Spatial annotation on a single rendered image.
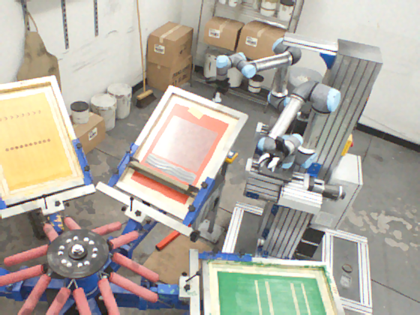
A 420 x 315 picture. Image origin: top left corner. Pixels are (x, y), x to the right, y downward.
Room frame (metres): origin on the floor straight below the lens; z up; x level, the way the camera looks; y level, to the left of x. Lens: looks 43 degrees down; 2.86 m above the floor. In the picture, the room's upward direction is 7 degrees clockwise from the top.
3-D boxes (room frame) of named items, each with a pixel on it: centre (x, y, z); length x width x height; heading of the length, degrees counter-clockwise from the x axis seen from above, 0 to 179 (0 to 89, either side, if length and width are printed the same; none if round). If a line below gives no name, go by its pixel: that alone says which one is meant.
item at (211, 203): (2.05, -0.24, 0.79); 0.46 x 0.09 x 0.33; 153
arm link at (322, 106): (1.98, -0.79, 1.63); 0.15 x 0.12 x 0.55; 53
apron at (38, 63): (3.45, 1.44, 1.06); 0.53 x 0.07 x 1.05; 153
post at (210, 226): (2.53, -0.42, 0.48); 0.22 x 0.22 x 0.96; 63
